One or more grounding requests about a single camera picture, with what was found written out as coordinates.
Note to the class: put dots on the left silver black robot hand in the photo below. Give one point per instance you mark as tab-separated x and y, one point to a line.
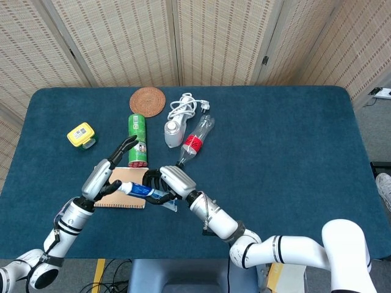
96	180

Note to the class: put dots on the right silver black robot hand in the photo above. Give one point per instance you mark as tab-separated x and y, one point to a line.
178	183

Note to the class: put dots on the blue white toothpaste tube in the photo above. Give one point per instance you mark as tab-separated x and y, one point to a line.
140	190

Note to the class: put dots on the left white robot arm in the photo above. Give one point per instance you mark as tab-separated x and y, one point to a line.
70	222

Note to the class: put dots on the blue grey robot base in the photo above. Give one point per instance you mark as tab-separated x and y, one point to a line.
183	274

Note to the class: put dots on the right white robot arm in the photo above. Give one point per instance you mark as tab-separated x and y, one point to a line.
220	216

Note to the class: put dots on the tan spiral notebook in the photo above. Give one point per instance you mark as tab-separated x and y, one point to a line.
128	180

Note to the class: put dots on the clear bottle red label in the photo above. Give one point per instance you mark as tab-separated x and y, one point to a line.
195	142

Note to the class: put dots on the green box yellow lid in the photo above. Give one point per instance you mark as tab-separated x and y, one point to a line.
80	133

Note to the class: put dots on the green cylindrical snack can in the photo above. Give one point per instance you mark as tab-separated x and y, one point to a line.
137	131

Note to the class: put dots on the round woven rattan coaster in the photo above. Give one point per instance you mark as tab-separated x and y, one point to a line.
147	102

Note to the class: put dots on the blue table cloth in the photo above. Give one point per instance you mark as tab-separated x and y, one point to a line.
275	152

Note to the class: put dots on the black screen hinge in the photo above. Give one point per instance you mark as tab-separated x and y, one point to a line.
72	52
265	60

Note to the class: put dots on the woven folding screen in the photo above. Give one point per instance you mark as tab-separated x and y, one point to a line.
122	39

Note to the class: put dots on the cardboard box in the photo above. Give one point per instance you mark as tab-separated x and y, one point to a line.
290	277

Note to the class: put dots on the black stand foot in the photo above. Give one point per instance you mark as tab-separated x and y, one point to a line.
380	166

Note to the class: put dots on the white sneaker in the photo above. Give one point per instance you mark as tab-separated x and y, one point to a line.
385	189

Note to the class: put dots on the white power strip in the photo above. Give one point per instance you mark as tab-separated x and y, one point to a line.
383	93

